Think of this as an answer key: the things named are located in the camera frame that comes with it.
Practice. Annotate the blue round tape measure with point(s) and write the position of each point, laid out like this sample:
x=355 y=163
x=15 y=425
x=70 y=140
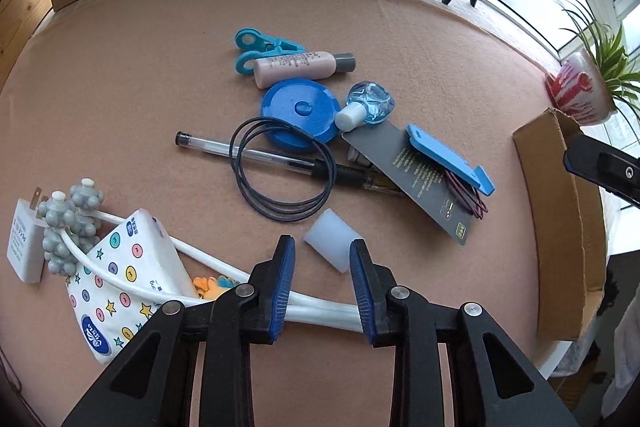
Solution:
x=285 y=107

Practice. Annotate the blue phone stand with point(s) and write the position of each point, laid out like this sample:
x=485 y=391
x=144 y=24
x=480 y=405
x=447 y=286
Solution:
x=440 y=152

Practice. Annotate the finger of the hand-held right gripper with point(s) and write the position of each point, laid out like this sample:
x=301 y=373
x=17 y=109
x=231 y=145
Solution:
x=607 y=167

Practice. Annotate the cardboard box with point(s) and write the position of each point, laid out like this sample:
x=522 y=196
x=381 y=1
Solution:
x=560 y=227

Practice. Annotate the star print tissue pack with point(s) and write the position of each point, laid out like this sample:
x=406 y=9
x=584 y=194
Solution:
x=115 y=277

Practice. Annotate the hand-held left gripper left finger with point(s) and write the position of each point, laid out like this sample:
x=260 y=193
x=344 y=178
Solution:
x=284 y=277

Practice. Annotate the white cloth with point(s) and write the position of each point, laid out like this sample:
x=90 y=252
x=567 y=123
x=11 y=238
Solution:
x=625 y=357

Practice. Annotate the white charger plug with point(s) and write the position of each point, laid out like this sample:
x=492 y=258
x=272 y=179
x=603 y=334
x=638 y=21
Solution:
x=22 y=247

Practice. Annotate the clear blue bottle white cap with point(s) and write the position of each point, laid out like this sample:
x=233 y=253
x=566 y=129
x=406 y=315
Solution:
x=372 y=102

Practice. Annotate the potted plant red white pot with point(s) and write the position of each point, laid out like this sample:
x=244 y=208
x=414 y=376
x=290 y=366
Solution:
x=575 y=87

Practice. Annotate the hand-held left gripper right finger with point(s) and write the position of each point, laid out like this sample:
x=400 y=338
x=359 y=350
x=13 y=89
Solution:
x=361 y=287

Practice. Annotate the blue clothespin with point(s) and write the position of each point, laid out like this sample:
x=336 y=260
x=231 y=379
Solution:
x=260 y=42

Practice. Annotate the clear pen black grip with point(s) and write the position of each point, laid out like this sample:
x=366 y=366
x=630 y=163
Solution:
x=210 y=146

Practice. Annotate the pink felt table cloth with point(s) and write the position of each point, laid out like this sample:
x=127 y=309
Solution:
x=150 y=82

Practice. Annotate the pink lotion bottle grey cap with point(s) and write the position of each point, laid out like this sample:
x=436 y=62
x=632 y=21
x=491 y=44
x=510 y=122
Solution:
x=295 y=67

